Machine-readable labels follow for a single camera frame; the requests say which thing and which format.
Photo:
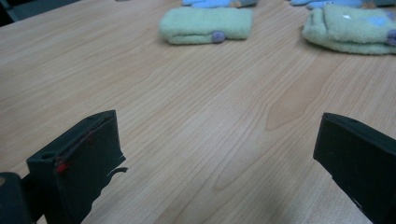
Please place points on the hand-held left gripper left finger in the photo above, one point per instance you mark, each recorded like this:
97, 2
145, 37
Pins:
81, 161

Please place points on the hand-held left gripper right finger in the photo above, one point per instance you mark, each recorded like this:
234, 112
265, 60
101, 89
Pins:
361, 158

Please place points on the dark grey furniture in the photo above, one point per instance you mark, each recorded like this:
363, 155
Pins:
28, 7

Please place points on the blue fleece glove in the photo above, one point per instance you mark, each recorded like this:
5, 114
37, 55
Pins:
330, 3
211, 3

